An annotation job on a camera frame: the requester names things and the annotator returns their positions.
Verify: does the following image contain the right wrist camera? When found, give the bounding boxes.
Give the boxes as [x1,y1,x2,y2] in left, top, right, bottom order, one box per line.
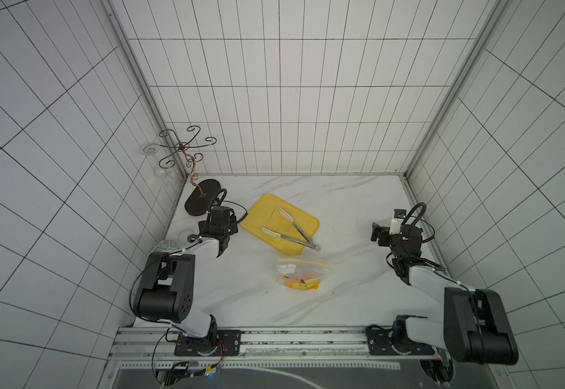
[390,208,407,235]

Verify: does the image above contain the steel tongs white tips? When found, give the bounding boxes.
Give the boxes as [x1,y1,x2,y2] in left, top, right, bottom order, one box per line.
[261,207,321,251]

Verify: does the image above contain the yellow plastic tray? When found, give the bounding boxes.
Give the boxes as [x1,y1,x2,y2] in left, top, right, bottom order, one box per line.
[240,194,320,256]

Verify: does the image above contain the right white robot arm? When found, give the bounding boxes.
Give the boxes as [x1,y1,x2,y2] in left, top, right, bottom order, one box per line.
[371,203,519,366]

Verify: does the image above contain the black round rack base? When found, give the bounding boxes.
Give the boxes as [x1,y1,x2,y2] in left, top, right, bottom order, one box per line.
[185,178,222,217]

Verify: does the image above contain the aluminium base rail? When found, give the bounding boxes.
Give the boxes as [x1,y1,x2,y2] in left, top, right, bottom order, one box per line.
[109,325,500,380]

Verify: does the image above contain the green patterned ceramic bowl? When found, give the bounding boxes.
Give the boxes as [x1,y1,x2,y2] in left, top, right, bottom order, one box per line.
[148,239,180,255]

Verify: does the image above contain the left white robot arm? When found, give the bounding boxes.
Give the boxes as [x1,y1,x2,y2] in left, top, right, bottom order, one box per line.
[129,189,242,348]

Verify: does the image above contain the black wire cup rack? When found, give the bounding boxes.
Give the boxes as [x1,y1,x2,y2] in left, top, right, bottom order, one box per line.
[140,125,218,170]

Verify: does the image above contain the clear drinking glass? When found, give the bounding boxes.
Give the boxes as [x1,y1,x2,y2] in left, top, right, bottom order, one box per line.
[177,229,198,247]

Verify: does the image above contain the clear resealable zip bag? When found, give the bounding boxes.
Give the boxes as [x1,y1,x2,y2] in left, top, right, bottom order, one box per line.
[276,258,334,291]

